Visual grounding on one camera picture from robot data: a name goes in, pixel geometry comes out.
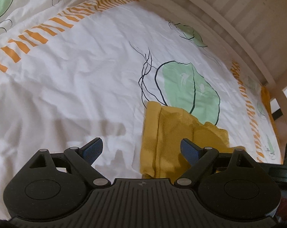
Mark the mustard yellow small garment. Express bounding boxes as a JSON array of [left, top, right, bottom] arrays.
[[140, 101, 234, 182]]

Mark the orange bed underlay edge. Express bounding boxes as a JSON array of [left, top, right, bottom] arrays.
[[260, 86, 281, 148]]

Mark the white leaf-print bed sheet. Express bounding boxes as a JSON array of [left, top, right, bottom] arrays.
[[0, 0, 281, 219]]

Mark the white wooden bed frame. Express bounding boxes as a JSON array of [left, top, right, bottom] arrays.
[[134, 0, 287, 148]]

